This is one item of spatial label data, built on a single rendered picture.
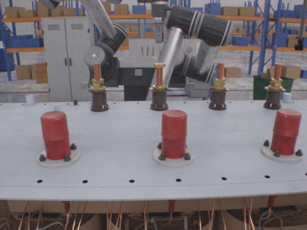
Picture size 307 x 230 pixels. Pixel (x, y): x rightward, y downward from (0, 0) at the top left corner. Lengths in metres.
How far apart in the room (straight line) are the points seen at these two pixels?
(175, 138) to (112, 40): 1.82
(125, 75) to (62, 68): 3.21
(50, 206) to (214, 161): 0.59
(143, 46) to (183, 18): 4.40
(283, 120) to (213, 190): 0.29
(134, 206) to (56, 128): 0.41
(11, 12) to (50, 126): 9.15
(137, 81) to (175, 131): 2.15
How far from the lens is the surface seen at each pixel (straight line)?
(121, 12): 8.79
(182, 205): 0.94
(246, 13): 9.43
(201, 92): 5.46
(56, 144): 0.72
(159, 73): 1.11
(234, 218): 1.01
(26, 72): 9.94
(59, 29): 5.80
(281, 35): 10.09
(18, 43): 9.80
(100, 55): 2.33
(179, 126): 0.67
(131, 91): 3.33
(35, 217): 1.05
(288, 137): 0.79
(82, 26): 5.66
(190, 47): 5.94
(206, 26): 1.48
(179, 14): 1.50
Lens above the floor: 1.72
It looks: 19 degrees down
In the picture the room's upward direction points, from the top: straight up
